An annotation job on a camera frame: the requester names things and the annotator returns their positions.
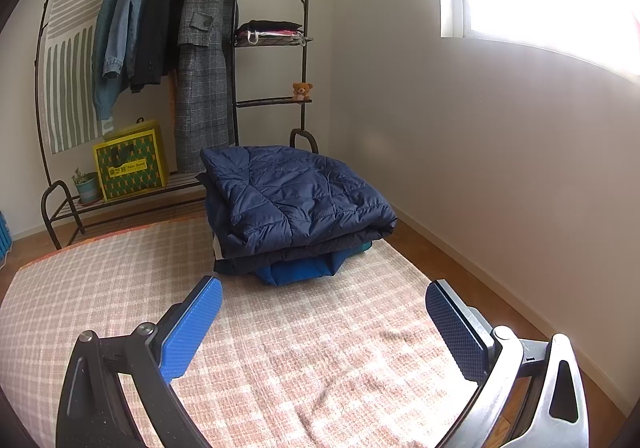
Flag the blue slatted crate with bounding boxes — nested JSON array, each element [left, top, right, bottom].
[[0, 210, 12, 259]]

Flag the black folded garment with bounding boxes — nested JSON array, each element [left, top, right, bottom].
[[236, 20, 302, 34]]

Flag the pink checked mat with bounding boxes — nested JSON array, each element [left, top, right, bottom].
[[0, 215, 506, 448]]

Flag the black metal clothes rack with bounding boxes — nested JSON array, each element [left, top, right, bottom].
[[31, 0, 321, 251]]

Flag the bright blue jacket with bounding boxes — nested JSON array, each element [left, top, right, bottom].
[[214, 238, 375, 287]]

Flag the denim jacket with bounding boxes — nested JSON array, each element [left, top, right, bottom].
[[102, 0, 163, 94]]

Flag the yellow patterned box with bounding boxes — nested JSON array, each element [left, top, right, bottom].
[[93, 118, 170, 203]]

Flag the small potted plant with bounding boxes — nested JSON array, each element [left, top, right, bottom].
[[71, 168, 101, 206]]

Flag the navy puffer jacket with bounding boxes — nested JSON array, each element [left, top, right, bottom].
[[195, 144, 398, 276]]

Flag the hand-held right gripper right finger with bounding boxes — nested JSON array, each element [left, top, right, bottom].
[[425, 279, 591, 448]]

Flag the teal shirt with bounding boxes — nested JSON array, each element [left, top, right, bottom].
[[91, 0, 132, 121]]

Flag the grey striped wall hanging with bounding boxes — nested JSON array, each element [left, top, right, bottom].
[[39, 0, 132, 155]]

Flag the grey plaid coat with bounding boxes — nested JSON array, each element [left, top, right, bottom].
[[174, 0, 236, 174]]

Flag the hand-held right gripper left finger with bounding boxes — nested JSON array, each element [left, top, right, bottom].
[[55, 274, 224, 448]]

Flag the black coat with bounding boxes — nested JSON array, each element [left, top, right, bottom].
[[129, 0, 195, 94]]

